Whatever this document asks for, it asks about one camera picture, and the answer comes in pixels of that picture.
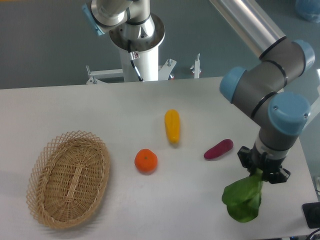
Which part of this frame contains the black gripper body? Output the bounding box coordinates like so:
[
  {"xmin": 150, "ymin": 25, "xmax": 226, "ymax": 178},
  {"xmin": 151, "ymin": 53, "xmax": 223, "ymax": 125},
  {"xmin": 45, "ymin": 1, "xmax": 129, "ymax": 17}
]
[{"xmin": 237, "ymin": 146, "xmax": 291, "ymax": 184}]

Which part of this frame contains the green bok choy vegetable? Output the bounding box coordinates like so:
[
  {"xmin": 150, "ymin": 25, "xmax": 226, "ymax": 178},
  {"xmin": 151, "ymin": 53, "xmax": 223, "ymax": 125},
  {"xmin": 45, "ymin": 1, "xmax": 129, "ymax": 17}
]
[{"xmin": 221, "ymin": 170, "xmax": 263, "ymax": 223}]

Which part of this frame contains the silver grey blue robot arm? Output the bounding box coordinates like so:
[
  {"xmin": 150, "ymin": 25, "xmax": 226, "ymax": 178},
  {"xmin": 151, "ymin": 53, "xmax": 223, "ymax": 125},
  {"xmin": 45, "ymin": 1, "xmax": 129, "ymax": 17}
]
[{"xmin": 82, "ymin": 0, "xmax": 315, "ymax": 184}]

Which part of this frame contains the woven wicker basket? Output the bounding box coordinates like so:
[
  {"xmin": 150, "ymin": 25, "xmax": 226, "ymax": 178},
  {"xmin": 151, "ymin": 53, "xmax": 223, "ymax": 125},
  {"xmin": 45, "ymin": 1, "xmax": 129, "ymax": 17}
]
[{"xmin": 26, "ymin": 130, "xmax": 111, "ymax": 229}]

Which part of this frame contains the purple sweet potato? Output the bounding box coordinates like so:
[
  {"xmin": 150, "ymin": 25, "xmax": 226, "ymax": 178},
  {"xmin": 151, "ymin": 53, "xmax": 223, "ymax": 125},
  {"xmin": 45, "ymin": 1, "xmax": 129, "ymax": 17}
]
[{"xmin": 203, "ymin": 139, "xmax": 234, "ymax": 160}]

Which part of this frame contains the black device at table edge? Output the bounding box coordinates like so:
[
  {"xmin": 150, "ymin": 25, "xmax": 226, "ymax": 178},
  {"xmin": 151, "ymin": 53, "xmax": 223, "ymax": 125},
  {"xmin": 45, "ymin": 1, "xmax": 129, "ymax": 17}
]
[{"xmin": 302, "ymin": 202, "xmax": 320, "ymax": 229}]

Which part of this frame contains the yellow corn cob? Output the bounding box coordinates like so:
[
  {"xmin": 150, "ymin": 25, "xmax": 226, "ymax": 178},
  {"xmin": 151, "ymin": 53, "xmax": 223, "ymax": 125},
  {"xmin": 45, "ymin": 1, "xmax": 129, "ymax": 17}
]
[{"xmin": 164, "ymin": 109, "xmax": 180, "ymax": 144}]

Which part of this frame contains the orange tangerine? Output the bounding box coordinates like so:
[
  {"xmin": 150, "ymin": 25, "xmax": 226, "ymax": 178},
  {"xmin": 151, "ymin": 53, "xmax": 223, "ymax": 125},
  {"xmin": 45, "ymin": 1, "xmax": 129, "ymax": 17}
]
[{"xmin": 134, "ymin": 148, "xmax": 158, "ymax": 174}]

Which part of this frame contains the blue plastic bag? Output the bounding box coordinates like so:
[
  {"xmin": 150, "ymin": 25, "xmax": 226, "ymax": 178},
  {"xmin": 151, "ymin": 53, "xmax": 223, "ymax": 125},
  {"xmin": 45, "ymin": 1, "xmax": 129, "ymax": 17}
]
[{"xmin": 295, "ymin": 0, "xmax": 320, "ymax": 23}]

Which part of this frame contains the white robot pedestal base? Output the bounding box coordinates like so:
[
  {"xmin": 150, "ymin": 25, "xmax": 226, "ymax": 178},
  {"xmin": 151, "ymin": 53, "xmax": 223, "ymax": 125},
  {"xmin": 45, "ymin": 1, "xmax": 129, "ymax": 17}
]
[{"xmin": 85, "ymin": 13, "xmax": 177, "ymax": 85}]

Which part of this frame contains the black cable on pedestal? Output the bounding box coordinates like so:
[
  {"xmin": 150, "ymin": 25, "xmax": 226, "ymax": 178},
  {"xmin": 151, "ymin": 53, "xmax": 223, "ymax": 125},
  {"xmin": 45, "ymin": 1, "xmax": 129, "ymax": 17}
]
[{"xmin": 127, "ymin": 39, "xmax": 145, "ymax": 82}]

